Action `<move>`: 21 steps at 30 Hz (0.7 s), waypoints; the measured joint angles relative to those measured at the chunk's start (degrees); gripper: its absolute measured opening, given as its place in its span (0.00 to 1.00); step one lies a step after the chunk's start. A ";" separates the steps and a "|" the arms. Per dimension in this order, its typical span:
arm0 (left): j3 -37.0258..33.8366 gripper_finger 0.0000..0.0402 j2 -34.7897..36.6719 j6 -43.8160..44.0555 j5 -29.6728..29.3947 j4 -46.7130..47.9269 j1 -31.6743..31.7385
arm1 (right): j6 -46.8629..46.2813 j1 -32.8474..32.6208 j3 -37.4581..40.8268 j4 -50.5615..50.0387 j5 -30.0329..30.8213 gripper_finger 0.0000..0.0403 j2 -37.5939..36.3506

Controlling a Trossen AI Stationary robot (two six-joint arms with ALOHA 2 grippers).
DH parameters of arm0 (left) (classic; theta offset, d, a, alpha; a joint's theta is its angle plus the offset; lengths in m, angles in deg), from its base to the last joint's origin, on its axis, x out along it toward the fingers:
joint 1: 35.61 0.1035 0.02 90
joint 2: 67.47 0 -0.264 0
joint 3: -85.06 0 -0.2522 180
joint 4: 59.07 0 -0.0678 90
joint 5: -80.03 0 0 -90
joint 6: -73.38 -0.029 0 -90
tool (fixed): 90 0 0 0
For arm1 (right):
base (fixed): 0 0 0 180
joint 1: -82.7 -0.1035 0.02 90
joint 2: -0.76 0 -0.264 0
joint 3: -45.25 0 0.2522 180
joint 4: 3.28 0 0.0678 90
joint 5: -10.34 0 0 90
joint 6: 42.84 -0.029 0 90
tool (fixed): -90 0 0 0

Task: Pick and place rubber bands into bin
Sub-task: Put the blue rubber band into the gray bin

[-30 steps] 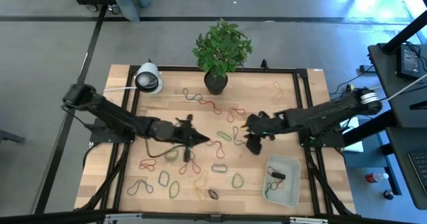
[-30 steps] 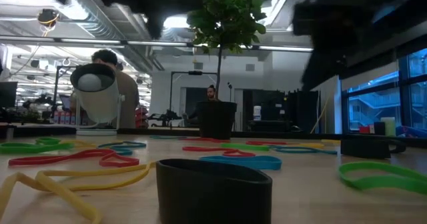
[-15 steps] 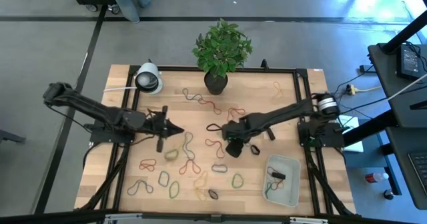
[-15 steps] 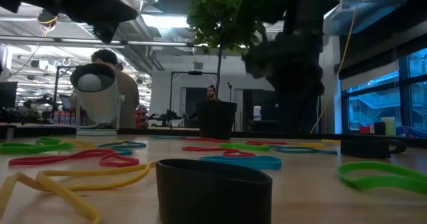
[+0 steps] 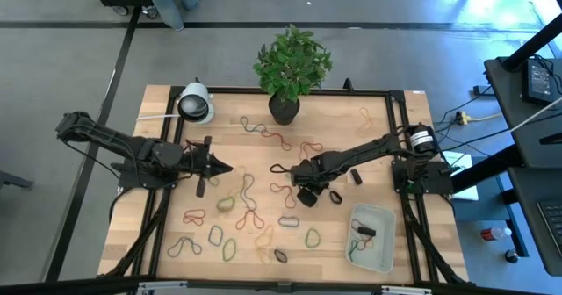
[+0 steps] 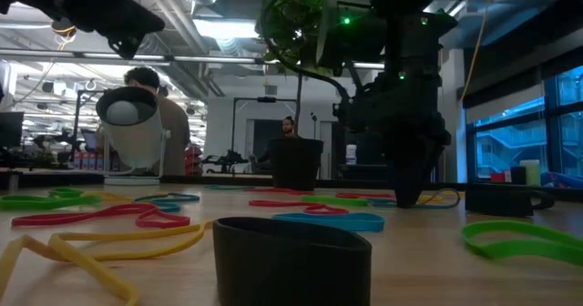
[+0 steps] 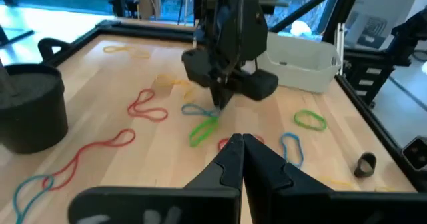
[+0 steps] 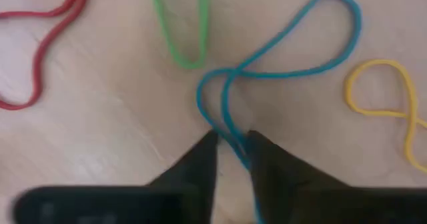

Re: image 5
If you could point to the teal rubber band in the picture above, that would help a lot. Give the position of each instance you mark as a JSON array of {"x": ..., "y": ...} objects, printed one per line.
[
  {"x": 252, "y": 128},
  {"x": 242, "y": 194},
  {"x": 184, "y": 239}
]

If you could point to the potted green plant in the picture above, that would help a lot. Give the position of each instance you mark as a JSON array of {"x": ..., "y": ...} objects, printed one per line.
[{"x": 285, "y": 110}]

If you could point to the dark grey square block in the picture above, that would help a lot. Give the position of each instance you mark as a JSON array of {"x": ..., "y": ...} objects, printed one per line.
[{"x": 367, "y": 232}]

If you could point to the small black round object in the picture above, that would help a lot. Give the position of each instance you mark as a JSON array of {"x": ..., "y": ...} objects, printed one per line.
[{"x": 511, "y": 256}]

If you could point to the white spotlight lamp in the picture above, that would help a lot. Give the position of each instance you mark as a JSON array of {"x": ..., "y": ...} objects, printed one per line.
[{"x": 195, "y": 106}]

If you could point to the black keyboard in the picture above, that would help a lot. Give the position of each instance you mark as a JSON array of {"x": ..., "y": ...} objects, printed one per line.
[{"x": 552, "y": 225}]

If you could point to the long yellow rubber band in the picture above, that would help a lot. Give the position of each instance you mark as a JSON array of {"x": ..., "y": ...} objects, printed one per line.
[{"x": 264, "y": 247}]

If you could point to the yellow power strip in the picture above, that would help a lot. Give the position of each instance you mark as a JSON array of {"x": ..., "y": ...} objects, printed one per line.
[{"x": 461, "y": 118}]

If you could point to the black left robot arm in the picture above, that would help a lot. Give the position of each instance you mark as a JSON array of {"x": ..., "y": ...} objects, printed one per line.
[{"x": 131, "y": 146}]

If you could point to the dark chair base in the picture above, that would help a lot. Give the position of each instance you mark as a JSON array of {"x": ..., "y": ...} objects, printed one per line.
[{"x": 15, "y": 180}]

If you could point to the blue rubber band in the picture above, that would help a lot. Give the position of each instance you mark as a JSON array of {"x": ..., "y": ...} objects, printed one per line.
[
  {"x": 355, "y": 222},
  {"x": 281, "y": 221},
  {"x": 210, "y": 235}
]

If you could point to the red rubber band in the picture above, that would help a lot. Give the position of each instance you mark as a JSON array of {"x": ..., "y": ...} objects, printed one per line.
[
  {"x": 310, "y": 143},
  {"x": 276, "y": 138},
  {"x": 281, "y": 185},
  {"x": 364, "y": 247},
  {"x": 250, "y": 211},
  {"x": 193, "y": 211}
]

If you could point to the white green box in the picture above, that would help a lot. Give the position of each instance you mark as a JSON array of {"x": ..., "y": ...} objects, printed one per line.
[{"x": 456, "y": 159}]

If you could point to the black aluminium table frame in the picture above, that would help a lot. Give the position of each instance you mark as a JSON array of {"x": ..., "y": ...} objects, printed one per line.
[{"x": 281, "y": 91}]

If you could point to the person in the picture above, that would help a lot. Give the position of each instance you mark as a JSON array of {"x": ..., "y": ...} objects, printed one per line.
[{"x": 164, "y": 1}]

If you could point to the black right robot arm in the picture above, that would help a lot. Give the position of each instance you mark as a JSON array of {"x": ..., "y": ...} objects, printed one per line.
[{"x": 373, "y": 148}]

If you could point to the black power supply box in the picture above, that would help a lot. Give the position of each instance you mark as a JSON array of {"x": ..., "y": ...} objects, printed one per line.
[{"x": 538, "y": 82}]

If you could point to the silver metal bracket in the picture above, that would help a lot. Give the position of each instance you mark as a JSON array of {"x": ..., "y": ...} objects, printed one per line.
[
  {"x": 406, "y": 290},
  {"x": 162, "y": 285}
]

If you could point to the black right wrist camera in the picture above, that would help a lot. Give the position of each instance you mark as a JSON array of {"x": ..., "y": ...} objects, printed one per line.
[{"x": 307, "y": 197}]

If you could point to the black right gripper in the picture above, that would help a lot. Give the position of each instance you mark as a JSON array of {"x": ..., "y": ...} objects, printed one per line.
[{"x": 314, "y": 170}]

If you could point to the white plastic bin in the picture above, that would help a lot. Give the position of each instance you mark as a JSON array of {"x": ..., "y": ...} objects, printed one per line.
[{"x": 382, "y": 225}]

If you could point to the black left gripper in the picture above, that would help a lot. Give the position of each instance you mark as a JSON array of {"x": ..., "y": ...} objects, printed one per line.
[{"x": 197, "y": 165}]

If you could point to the green rubber band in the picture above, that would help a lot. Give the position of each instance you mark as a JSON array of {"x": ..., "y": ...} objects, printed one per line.
[
  {"x": 219, "y": 206},
  {"x": 224, "y": 250},
  {"x": 351, "y": 251},
  {"x": 306, "y": 239},
  {"x": 214, "y": 183}
]

